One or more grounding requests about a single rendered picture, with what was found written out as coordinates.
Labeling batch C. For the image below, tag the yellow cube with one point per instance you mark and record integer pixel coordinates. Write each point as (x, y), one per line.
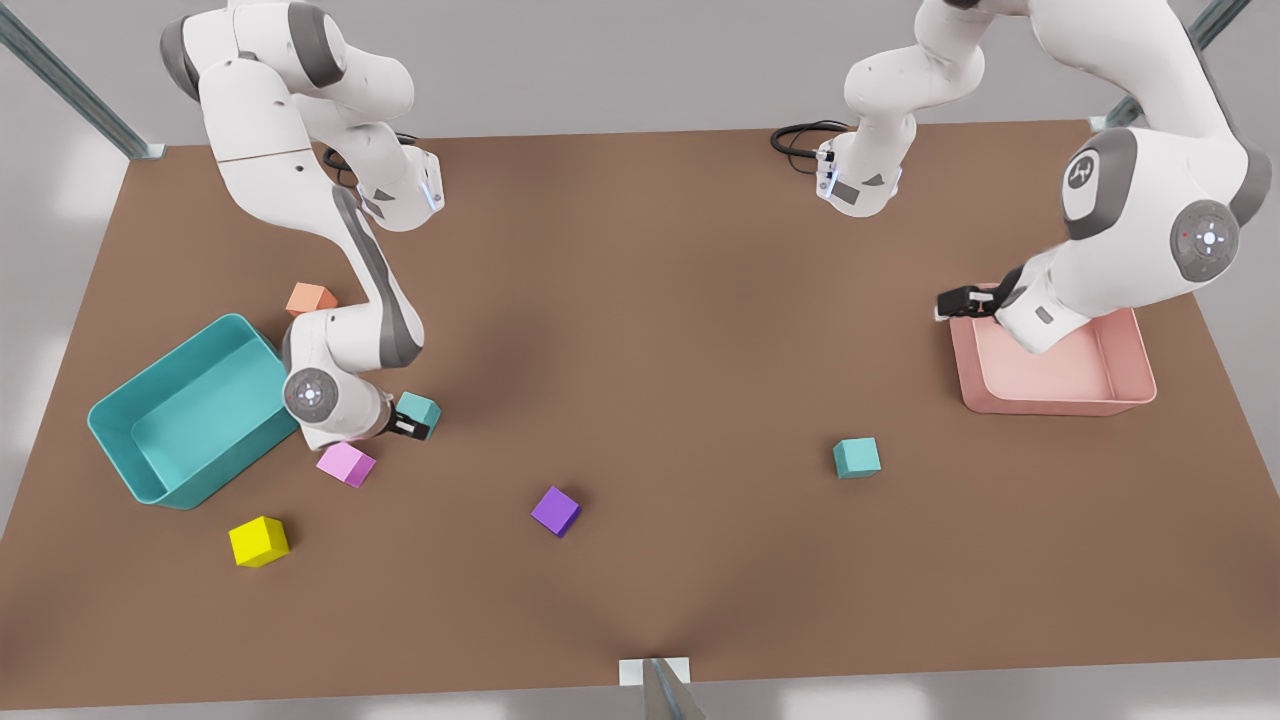
(258, 541)

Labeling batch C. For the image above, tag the silver frame post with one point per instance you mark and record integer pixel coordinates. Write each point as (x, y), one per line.
(1165, 70)
(70, 85)
(660, 688)

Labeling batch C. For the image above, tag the teal plastic bin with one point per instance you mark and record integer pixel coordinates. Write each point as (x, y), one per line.
(190, 410)

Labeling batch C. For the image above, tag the orange cube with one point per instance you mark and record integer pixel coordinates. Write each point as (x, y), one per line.
(310, 298)

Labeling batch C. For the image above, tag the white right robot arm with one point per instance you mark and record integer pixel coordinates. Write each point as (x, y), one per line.
(260, 120)

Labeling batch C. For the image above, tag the pink cube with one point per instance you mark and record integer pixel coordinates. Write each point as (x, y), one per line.
(346, 463)

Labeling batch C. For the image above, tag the purple cube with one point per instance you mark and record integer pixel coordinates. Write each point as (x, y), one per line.
(555, 511)

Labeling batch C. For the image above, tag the teal blue cube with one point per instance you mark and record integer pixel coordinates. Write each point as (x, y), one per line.
(857, 457)
(420, 408)

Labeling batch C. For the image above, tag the pink plastic bin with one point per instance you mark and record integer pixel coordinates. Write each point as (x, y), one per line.
(1080, 375)

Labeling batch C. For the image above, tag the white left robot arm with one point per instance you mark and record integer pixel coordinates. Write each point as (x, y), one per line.
(1130, 200)

